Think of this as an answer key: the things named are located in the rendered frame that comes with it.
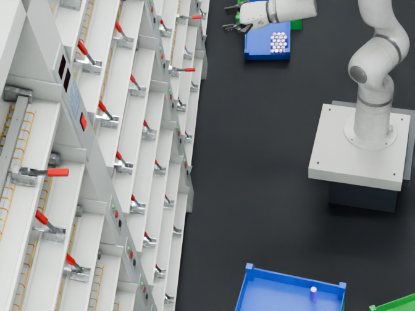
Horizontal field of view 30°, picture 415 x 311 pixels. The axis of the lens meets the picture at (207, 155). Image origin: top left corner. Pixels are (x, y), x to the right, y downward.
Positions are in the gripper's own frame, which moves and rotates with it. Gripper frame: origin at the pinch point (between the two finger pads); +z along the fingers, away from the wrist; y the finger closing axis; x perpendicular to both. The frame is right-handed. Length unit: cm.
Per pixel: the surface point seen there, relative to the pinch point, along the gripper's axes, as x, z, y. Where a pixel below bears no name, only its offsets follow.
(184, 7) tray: -7.3, 20.9, 19.9
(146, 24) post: 38, 10, -41
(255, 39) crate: -59, 8, 52
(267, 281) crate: -29, -11, -89
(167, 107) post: 2.2, 16.9, -39.9
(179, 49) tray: -7.9, 20.6, -2.0
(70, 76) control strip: 83, -2, -105
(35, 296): 66, 6, -142
